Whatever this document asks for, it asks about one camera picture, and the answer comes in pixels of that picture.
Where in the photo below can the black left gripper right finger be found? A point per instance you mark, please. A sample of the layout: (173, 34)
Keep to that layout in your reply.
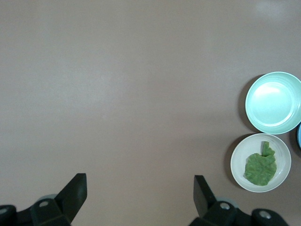
(207, 204)

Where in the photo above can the mint green round plate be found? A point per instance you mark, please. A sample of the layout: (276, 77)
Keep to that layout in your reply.
(272, 103)

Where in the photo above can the green lettuce leaf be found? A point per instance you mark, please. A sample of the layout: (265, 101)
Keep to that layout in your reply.
(259, 169)

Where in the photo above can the beige round plate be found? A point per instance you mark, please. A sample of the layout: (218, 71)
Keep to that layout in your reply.
(237, 162)

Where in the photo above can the blue round plate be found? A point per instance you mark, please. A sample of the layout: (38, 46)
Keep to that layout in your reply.
(299, 136)

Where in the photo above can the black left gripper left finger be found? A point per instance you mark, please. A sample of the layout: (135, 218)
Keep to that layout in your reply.
(68, 197)

